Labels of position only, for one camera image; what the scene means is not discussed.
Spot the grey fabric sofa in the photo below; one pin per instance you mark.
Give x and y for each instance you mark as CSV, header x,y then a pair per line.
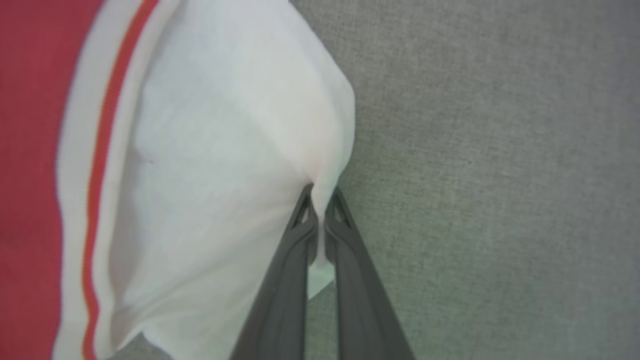
x,y
500,175

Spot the red and white shirt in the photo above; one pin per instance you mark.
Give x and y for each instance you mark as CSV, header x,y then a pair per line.
x,y
210,150

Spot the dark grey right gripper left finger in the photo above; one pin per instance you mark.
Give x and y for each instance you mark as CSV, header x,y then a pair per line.
x,y
280,305

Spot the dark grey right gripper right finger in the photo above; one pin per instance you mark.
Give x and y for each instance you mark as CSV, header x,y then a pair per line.
x,y
365,310

